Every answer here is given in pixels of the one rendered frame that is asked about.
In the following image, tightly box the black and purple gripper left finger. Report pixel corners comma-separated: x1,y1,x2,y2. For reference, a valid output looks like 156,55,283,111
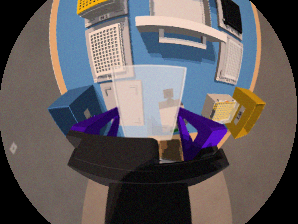
70,107,120,136

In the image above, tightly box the blue bench mat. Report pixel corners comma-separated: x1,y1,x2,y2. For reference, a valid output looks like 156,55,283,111
56,0,257,116

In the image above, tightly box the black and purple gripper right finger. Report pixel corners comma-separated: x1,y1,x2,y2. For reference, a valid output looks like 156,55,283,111
177,107,227,161

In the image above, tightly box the dark blue open-top bin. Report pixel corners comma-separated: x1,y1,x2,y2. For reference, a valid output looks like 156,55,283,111
47,85,102,136

